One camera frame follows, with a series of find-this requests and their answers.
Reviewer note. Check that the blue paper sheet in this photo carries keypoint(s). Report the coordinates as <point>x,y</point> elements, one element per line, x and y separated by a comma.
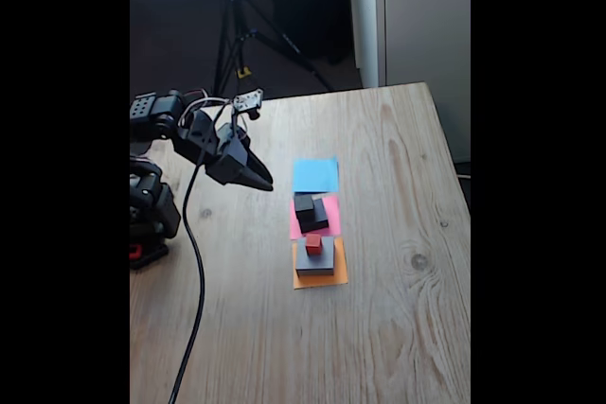
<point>315,177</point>

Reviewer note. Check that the small dark grey cube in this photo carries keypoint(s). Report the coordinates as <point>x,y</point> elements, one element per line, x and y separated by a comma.
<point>304,205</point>

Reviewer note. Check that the medium black square block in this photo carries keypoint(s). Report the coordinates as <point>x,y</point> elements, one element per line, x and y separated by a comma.
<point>322,219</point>

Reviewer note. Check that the pink paper sheet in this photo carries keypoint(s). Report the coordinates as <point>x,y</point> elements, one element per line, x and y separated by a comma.
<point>333,215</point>

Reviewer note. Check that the small red cube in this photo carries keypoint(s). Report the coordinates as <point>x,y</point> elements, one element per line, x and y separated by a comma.
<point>313,245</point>

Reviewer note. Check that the large grey square block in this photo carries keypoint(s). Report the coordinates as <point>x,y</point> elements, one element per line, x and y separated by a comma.
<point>326,259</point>

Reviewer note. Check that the yellow tag on tripod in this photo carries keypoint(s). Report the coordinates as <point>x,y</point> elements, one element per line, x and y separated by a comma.
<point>244,73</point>

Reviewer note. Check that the black tripod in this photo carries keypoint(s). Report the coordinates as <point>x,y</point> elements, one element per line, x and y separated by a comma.
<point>235,35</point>

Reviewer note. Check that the orange paper sheet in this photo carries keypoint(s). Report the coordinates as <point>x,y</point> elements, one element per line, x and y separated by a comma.
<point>342,271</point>

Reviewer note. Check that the red black table clamp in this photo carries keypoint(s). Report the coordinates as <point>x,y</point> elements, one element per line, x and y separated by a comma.
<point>135,251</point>

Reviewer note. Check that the white grey cabinet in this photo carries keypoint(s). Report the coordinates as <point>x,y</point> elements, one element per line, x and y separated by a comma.
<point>426,21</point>

